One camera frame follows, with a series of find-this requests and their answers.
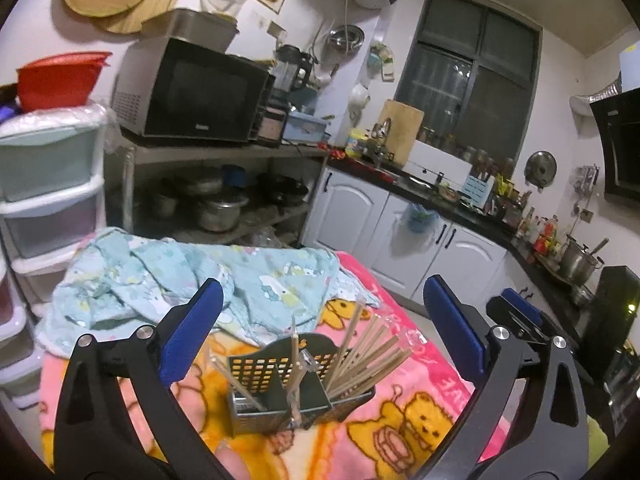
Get pile of wooden chopsticks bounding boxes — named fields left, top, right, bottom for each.
left=324, top=299, right=414, bottom=402

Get black blender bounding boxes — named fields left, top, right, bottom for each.
left=272, top=44, right=314, bottom=104

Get wooden chopstick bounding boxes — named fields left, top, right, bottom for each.
left=290, top=316, right=306, bottom=424
left=208, top=353, right=267, bottom=414

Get hanging steel bowl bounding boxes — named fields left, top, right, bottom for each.
left=327, top=23, right=365, bottom=55

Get wooden cutting board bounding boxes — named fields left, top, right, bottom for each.
left=377, top=99, right=425, bottom=167

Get light blue printed cloth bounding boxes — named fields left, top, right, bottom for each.
left=34, top=227, right=381, bottom=359

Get blue dish box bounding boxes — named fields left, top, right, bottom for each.
left=284, top=109, right=331, bottom=145

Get white kitchen cabinets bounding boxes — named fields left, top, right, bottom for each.
left=299, top=164, right=581, bottom=332

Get row of condiment bottles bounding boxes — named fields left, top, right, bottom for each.
left=499, top=174, right=561, bottom=256

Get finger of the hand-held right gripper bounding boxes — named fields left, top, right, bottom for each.
left=501, top=288, right=581, bottom=356
left=485, top=296, right=539, bottom=334

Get red plastic basin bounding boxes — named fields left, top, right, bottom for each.
left=15, top=50, right=114, bottom=111

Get pink printed blanket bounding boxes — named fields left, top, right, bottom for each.
left=38, top=252, right=511, bottom=480

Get dark framed window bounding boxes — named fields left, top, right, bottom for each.
left=394, top=0, right=544, bottom=164

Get black microwave oven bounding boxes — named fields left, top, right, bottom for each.
left=110, top=35, right=274, bottom=144

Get hanging steel pan lid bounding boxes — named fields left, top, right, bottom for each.
left=524, top=149, right=558, bottom=191

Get black wok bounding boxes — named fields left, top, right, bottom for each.
left=257, top=172, right=311, bottom=206

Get metal faucet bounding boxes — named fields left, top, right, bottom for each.
left=369, top=117, right=394, bottom=166

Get metal baking pan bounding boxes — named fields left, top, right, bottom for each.
left=142, top=8, right=240, bottom=54

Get white board behind sink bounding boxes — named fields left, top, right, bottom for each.
left=402, top=139, right=474, bottom=181

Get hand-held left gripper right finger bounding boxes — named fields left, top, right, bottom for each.
left=412, top=275, right=592, bottom=480

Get green perforated utensil holder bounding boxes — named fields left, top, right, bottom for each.
left=225, top=332, right=376, bottom=436

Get silver exhaust duct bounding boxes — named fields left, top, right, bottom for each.
left=569, top=74, right=626, bottom=117

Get blue knife block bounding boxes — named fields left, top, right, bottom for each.
left=462, top=169, right=496, bottom=209

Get yellow container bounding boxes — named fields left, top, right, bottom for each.
left=346, top=127, right=369, bottom=157

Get grain storage jar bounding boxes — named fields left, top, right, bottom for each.
left=257, top=107, right=287, bottom=142

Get metal shelf rack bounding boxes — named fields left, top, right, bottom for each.
left=104, top=132, right=331, bottom=247

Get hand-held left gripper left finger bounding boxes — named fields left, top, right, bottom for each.
left=52, top=278, right=251, bottom=480

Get white hanging teapot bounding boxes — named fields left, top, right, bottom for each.
left=348, top=82, right=371, bottom=111

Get row of glass jars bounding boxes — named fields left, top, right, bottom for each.
left=417, top=124, right=516, bottom=176

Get steel stock pot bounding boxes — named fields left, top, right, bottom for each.
left=559, top=237, right=604, bottom=284

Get black kitchen countertop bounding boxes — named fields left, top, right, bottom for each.
left=326, top=155, right=597, bottom=322

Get steel cooking pot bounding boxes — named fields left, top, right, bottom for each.
left=194, top=194, right=250, bottom=234

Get blue plastic bag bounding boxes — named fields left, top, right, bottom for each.
left=402, top=202, right=441, bottom=234

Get hanging kitchen utensils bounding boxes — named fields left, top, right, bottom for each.
left=569, top=164, right=601, bottom=196

